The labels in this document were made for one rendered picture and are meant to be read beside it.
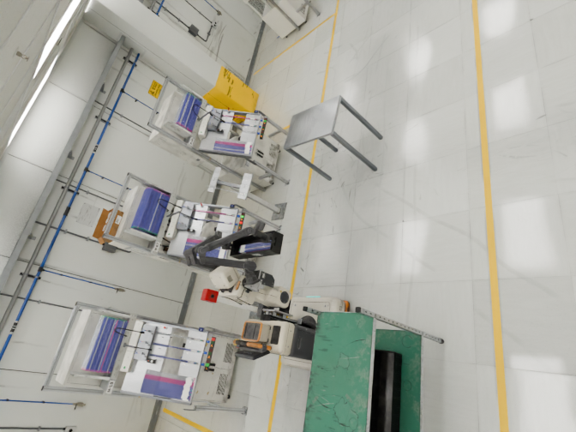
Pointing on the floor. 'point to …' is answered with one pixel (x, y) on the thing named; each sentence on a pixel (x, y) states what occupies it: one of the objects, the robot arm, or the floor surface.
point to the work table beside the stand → (317, 116)
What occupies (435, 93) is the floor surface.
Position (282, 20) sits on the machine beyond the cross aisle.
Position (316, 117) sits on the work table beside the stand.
